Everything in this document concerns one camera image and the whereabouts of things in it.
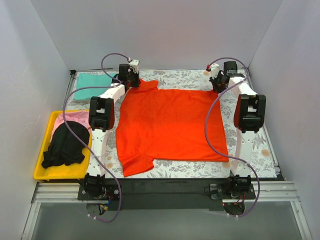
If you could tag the yellow plastic tray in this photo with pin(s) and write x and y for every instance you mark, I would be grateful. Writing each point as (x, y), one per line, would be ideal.
(74, 171)

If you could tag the pink t shirt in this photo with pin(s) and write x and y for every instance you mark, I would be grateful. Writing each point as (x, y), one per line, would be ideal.
(81, 117)

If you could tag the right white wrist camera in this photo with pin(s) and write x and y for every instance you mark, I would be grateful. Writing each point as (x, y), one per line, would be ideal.
(213, 69)

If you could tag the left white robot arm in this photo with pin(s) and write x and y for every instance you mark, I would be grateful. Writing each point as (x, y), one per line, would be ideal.
(101, 121)

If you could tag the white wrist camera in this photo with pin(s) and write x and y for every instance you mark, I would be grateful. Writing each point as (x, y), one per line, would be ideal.
(213, 69)
(134, 65)

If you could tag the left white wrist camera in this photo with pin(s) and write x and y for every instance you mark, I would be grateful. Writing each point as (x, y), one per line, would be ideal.
(134, 65)

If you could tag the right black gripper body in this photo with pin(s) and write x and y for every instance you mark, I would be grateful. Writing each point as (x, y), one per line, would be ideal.
(216, 86)

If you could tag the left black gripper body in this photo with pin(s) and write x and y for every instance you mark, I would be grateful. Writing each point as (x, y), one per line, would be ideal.
(135, 81)

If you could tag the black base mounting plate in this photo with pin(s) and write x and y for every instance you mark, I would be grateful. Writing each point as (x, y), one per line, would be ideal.
(166, 193)

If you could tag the folded teal t shirt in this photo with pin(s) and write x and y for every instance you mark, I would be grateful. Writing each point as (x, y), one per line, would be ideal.
(91, 80)

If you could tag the floral patterned table mat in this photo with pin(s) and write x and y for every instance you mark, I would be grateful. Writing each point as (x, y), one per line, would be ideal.
(254, 148)

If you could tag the black t shirt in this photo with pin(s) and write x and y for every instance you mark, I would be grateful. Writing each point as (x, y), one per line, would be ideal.
(66, 145)

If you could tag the orange t shirt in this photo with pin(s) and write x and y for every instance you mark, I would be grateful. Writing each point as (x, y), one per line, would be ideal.
(168, 124)

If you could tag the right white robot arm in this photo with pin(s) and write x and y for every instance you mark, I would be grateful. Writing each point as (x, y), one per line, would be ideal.
(249, 117)

